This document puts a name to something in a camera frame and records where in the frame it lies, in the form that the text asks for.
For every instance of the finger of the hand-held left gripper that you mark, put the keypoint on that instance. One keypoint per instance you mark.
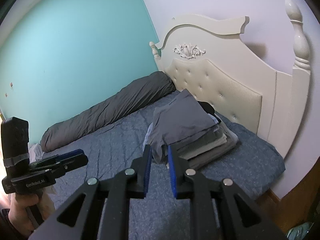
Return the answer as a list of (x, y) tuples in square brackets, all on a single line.
[(71, 154), (75, 163)]

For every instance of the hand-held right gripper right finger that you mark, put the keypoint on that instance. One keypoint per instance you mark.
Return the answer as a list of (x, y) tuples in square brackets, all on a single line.
[(172, 180)]

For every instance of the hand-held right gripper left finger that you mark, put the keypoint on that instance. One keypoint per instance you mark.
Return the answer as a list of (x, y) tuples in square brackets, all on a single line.
[(149, 175)]

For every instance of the grey shorts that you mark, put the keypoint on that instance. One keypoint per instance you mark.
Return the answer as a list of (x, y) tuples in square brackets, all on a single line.
[(180, 120)]

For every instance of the person's left forearm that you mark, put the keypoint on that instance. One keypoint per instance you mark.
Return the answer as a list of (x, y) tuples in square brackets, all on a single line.
[(6, 225)]

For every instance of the stack of folded clothes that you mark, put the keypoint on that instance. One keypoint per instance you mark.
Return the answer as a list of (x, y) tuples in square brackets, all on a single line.
[(212, 142)]

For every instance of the person's left hand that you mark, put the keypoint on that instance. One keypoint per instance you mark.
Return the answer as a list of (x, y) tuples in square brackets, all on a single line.
[(21, 210)]

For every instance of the light grey blanket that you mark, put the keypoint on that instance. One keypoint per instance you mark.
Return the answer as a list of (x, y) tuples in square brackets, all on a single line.
[(35, 151)]

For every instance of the blue patterned bed sheet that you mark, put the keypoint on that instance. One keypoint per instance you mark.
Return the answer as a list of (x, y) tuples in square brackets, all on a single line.
[(112, 142)]

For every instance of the dark grey rolled duvet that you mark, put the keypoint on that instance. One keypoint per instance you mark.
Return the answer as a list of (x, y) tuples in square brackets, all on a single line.
[(100, 115)]

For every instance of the cream bed headboard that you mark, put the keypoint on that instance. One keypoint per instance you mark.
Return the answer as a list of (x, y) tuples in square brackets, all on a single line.
[(225, 92)]

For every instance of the teal cloth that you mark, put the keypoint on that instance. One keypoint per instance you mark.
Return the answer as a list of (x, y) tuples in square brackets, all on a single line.
[(298, 232)]

